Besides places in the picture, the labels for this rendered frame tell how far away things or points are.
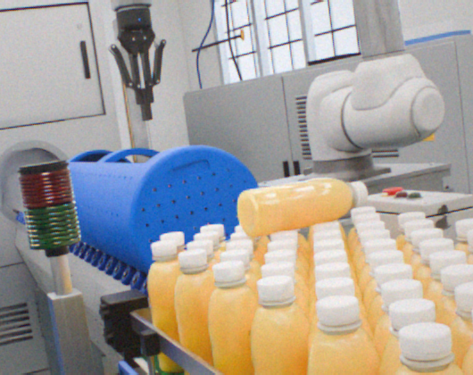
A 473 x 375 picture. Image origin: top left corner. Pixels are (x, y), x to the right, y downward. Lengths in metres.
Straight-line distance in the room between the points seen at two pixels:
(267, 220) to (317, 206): 0.08
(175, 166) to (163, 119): 5.59
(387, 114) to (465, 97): 1.19
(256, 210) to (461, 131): 1.88
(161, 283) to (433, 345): 0.62
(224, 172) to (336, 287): 0.74
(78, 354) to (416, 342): 0.46
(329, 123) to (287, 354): 1.14
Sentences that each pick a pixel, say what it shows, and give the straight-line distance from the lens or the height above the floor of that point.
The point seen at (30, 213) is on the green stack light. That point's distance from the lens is 0.87.
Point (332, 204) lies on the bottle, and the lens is 1.12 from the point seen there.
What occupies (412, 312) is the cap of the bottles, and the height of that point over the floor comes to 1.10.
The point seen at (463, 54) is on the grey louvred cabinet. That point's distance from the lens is 2.90.
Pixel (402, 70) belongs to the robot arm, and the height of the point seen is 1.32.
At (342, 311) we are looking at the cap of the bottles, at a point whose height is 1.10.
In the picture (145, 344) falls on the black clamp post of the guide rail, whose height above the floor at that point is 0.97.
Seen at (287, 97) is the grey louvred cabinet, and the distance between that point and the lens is 3.65.
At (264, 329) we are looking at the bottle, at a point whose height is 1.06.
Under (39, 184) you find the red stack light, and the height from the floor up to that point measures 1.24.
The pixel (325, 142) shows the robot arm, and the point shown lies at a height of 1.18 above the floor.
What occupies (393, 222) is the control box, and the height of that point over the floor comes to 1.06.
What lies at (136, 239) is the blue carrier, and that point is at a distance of 1.40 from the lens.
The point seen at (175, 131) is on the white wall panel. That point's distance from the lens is 7.05.
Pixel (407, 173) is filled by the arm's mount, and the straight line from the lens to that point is 1.94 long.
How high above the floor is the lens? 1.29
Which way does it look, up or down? 7 degrees down
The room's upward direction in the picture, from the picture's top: 8 degrees counter-clockwise
